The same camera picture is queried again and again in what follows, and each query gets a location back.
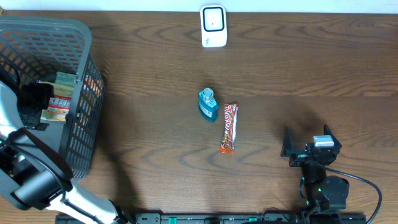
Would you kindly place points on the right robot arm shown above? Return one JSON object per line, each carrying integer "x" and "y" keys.
{"x": 325, "y": 193}

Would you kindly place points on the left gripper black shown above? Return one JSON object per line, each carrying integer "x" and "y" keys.
{"x": 25, "y": 111}

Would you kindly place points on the yellow snack bag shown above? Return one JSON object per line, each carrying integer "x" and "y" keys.
{"x": 59, "y": 105}

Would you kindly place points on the light blue tissue pack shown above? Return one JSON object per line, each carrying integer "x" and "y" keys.
{"x": 66, "y": 79}

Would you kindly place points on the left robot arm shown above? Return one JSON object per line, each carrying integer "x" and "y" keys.
{"x": 33, "y": 175}

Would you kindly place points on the teal mouthwash bottle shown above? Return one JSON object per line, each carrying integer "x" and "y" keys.
{"x": 208, "y": 105}

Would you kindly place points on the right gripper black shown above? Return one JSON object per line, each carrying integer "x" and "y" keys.
{"x": 287, "y": 147}

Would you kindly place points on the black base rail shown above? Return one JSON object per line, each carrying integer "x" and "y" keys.
{"x": 156, "y": 218}

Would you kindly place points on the red orange chocolate bar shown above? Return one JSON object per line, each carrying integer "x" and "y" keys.
{"x": 230, "y": 120}

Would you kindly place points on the white barcode scanner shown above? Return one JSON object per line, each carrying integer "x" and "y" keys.
{"x": 213, "y": 26}

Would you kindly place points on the grey plastic basket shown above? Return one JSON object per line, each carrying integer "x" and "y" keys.
{"x": 36, "y": 49}

